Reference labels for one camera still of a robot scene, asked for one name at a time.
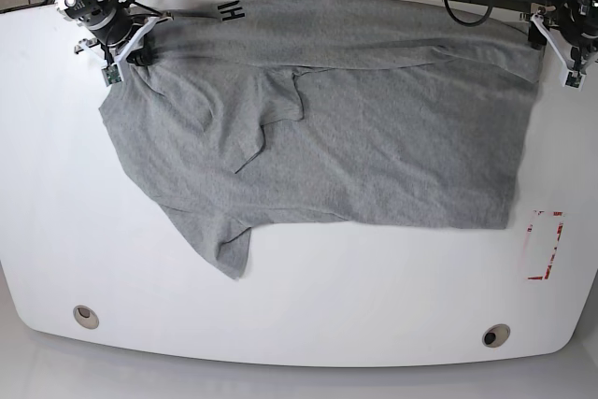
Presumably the left table cable grommet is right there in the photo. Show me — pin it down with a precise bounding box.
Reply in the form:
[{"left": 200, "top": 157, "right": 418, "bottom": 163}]
[{"left": 73, "top": 306, "right": 99, "bottom": 330}]

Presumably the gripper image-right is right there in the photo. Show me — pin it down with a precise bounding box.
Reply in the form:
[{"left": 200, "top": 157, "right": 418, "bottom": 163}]
[{"left": 520, "top": 6, "right": 597, "bottom": 74}]

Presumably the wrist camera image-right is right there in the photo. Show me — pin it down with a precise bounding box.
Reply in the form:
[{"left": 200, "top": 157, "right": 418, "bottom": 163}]
[{"left": 561, "top": 70, "right": 586, "bottom": 90}]

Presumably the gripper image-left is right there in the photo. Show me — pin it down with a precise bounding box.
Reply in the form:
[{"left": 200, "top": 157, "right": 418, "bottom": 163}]
[{"left": 74, "top": 12, "right": 173, "bottom": 67}]

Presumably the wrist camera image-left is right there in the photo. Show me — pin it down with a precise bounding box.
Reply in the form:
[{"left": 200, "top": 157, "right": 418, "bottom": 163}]
[{"left": 101, "top": 64, "right": 122, "bottom": 87}]

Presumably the grey t-shirt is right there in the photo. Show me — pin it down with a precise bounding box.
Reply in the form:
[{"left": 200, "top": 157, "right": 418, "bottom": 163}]
[{"left": 100, "top": 0, "right": 543, "bottom": 278}]

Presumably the right table cable grommet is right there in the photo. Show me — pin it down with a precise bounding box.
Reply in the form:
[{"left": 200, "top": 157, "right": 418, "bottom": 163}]
[{"left": 482, "top": 323, "right": 510, "bottom": 349}]

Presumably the red tape rectangle marking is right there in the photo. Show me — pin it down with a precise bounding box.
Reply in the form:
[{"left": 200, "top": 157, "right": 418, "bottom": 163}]
[{"left": 522, "top": 210, "right": 566, "bottom": 281}]

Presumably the table cable grommet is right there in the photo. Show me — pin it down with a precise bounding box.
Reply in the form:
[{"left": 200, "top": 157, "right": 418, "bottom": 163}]
[
  {"left": 482, "top": 323, "right": 510, "bottom": 349},
  {"left": 73, "top": 306, "right": 99, "bottom": 330}
]

